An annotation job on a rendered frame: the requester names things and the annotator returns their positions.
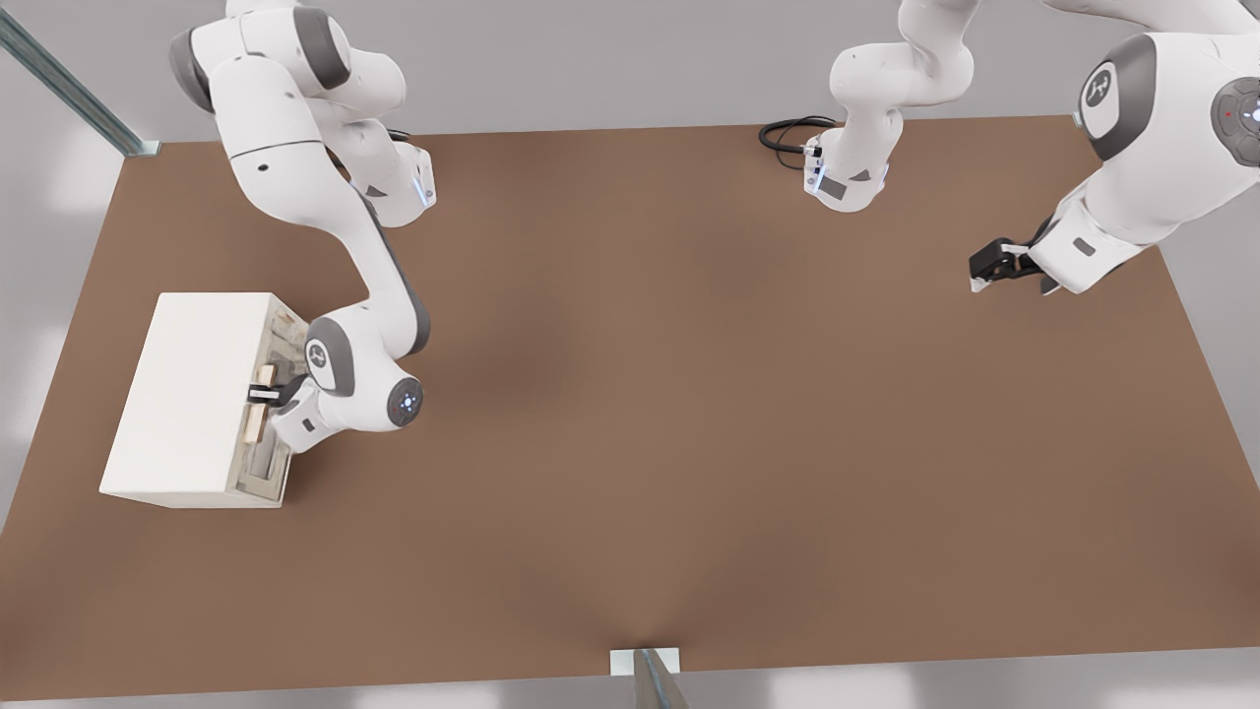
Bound silver frame post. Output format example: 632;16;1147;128
609;647;692;709
0;8;161;160

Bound oven door with pale handle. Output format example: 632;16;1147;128
228;295;318;509

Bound white oven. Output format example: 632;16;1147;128
98;291;318;510

